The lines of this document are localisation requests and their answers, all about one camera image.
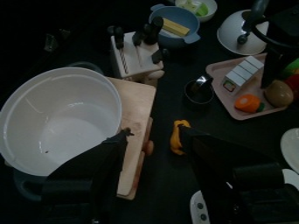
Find white kettle black handle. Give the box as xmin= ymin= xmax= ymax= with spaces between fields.
xmin=216 ymin=0 xmax=275 ymax=57

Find white plate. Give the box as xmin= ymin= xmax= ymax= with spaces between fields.
xmin=279 ymin=127 xmax=299 ymax=175

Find white wooden knife block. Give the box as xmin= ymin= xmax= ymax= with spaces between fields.
xmin=109 ymin=31 xmax=167 ymax=86

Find red green toy fruit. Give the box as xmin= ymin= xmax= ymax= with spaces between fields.
xmin=280 ymin=57 xmax=299 ymax=92

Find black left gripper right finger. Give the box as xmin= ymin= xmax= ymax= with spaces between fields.
xmin=177 ymin=125 xmax=299 ymax=224

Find brown toy kiwi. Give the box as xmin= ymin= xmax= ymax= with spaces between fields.
xmin=264 ymin=80 xmax=295 ymax=109

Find black handled serrated toy knife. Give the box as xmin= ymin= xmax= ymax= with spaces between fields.
xmin=111 ymin=25 xmax=129 ymax=75

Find green white toy vegetable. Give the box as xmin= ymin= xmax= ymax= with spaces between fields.
xmin=179 ymin=0 xmax=211 ymax=18

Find orange toy carrot piece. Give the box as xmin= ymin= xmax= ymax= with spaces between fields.
xmin=233 ymin=93 xmax=267 ymax=115

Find pink plastic tray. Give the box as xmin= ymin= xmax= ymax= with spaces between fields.
xmin=204 ymin=52 xmax=292 ymax=122

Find wooden cutting board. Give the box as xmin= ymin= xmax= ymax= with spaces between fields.
xmin=105 ymin=76 xmax=157 ymax=201

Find white milk carton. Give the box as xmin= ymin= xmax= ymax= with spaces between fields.
xmin=220 ymin=55 xmax=265 ymax=96

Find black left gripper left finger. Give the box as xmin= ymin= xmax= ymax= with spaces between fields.
xmin=40 ymin=127 xmax=136 ymax=224

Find short black handled toy knife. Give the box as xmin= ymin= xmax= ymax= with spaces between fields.
xmin=151 ymin=47 xmax=171 ymax=65

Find yellow toy butter block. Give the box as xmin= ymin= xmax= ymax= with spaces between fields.
xmin=161 ymin=17 xmax=192 ymax=38

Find large white pot grey handles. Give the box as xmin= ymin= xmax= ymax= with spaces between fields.
xmin=0 ymin=66 xmax=124 ymax=203

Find blue toy pot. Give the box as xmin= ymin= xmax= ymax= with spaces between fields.
xmin=148 ymin=3 xmax=201 ymax=49

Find yellow toy piece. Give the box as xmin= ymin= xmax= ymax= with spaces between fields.
xmin=169 ymin=119 xmax=192 ymax=156

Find small black metal cup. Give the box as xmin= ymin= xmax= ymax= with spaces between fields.
xmin=183 ymin=74 xmax=216 ymax=107

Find white toy with buttons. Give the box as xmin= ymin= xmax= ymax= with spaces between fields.
xmin=189 ymin=189 xmax=212 ymax=224

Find small white bowl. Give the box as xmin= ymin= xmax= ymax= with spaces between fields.
xmin=173 ymin=0 xmax=219 ymax=24

